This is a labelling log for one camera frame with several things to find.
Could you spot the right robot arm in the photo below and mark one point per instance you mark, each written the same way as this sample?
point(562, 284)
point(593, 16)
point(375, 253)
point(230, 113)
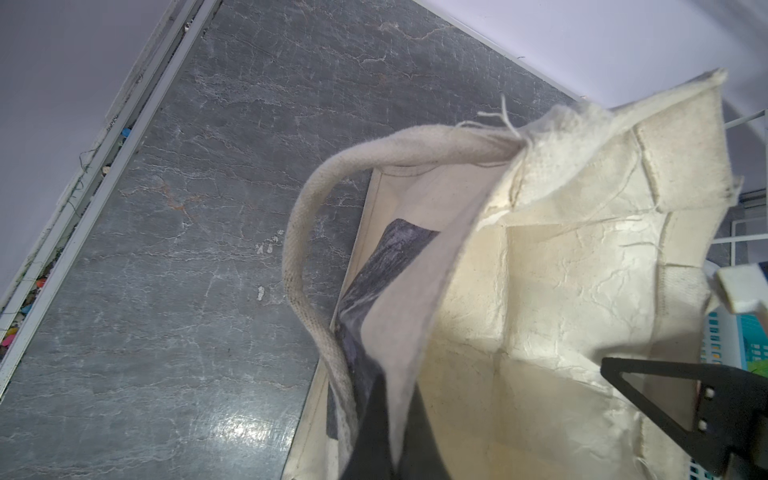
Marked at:
point(743, 289)

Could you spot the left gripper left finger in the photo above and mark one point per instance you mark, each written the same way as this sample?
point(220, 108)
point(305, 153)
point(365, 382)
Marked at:
point(371, 457)

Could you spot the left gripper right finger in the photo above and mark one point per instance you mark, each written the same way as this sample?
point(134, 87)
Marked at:
point(728, 432)

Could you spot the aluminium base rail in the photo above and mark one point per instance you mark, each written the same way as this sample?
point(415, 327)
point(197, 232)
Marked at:
point(38, 280)

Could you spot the teal plastic vegetable basket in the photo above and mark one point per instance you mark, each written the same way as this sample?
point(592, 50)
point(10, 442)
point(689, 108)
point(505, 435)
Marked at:
point(737, 341)

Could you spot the cream canvas grocery bag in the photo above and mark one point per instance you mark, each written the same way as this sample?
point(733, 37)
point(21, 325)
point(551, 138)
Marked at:
point(493, 268)

